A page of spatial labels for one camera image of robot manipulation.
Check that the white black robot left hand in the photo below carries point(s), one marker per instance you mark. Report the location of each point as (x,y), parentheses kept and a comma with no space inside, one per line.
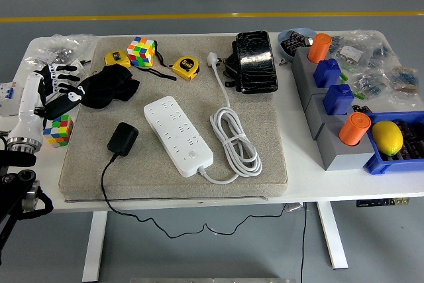
(28,107)

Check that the blue plastic bin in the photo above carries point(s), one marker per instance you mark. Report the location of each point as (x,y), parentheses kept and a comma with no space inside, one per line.
(381,163)

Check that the grey holder block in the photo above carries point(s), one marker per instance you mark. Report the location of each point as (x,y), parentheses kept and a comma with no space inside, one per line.
(299,61)
(316,114)
(344,160)
(308,85)

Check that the yellow lemon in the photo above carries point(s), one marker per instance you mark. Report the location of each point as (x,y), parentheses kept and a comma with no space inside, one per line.
(387,138)

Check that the small colourful puzzle cube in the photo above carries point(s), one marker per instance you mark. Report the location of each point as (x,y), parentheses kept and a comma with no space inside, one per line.
(59,130)

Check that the green plastic peg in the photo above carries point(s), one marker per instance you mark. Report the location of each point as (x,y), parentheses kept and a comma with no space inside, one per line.
(359,95)
(344,77)

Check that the black components in bowl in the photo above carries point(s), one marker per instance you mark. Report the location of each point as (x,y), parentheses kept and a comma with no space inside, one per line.
(293,42)

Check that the small metal clip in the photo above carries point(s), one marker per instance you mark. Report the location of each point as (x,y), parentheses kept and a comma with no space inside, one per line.
(282,62)

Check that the clear bag white label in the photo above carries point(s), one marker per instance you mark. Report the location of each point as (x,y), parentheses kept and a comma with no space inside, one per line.
(351,52)

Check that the blue bowl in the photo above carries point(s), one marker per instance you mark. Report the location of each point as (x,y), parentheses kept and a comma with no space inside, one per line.
(282,36)

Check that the blue block peg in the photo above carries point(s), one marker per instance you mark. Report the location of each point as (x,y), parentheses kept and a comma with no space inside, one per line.
(338,99)
(326,72)

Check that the black components in bin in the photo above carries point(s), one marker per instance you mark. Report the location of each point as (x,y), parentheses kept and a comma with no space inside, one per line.
(412,140)

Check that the white power strip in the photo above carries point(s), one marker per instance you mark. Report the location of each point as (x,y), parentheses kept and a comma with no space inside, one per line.
(172,130)

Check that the white table leg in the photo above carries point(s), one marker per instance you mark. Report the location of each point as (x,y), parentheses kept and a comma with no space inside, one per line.
(94,246)
(333,236)

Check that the grey-brown mat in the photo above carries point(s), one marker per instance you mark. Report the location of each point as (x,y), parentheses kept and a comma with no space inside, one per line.
(198,104)

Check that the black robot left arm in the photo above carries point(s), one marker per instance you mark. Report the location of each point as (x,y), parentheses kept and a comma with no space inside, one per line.
(16,160)

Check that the white wall socket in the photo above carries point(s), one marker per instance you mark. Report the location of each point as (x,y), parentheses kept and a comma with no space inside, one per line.
(81,63)

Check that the yellow tape measure black label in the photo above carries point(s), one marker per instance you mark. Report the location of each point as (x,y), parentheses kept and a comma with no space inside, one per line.
(116,57)

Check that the clear bag blue resistors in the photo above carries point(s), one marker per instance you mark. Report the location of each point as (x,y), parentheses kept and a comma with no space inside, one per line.
(371,84)
(405,77)

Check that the large colourful puzzle cube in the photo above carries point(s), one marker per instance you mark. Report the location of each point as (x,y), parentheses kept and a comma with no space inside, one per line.
(141,51)

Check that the black power adapter plug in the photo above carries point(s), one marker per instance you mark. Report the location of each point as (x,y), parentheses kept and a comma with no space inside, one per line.
(122,138)

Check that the yellow tape measure round label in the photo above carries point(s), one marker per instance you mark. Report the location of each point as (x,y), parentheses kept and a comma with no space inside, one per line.
(185,67)

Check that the black cloth pouch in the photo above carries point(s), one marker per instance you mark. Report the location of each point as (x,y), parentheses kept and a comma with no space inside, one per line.
(112,85)

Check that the grey under-table bracket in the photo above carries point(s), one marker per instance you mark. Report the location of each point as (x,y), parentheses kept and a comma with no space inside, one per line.
(296,207)

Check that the black table control panel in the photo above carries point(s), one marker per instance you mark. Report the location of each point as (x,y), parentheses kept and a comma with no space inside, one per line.
(374,202)

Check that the white circuit breaker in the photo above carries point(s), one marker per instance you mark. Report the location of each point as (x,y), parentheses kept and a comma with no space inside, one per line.
(8,97)

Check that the glossy black case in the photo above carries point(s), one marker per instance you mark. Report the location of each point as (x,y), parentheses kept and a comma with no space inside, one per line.
(256,61)

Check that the clear bag metal parts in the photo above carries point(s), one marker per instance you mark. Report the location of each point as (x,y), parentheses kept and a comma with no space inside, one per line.
(56,51)

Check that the loose black capacitors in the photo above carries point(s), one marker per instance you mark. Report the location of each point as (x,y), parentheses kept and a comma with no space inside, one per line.
(361,109)

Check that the orange cylinder peg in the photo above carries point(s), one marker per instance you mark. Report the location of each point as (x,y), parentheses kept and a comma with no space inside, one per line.
(319,47)
(352,129)

